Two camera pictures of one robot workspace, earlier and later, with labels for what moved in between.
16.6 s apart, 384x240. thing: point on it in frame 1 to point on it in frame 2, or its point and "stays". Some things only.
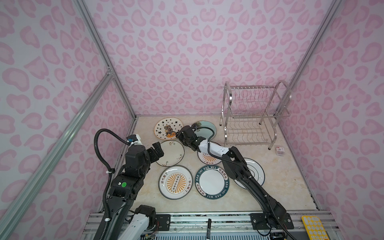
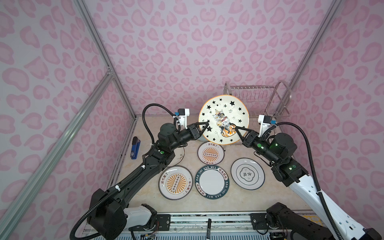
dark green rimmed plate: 212,182 stays
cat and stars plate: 166,128 to 223,113
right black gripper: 179,135 to 249,141
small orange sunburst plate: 206,158 stays
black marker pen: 209,229 stays
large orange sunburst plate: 175,182 stays
